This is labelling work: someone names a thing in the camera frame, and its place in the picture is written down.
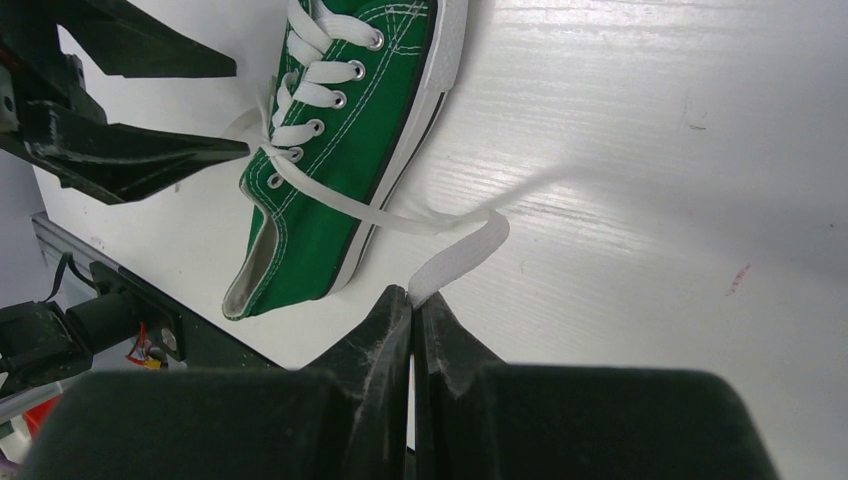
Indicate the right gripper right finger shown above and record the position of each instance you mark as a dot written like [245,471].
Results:
[479,417]

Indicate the white shoelace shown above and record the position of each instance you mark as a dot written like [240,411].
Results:
[411,218]

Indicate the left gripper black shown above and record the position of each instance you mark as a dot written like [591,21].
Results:
[49,120]

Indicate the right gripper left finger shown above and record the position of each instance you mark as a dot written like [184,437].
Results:
[342,416]

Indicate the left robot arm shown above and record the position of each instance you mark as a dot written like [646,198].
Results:
[41,343]

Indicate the green canvas sneaker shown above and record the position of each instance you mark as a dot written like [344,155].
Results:
[338,152]

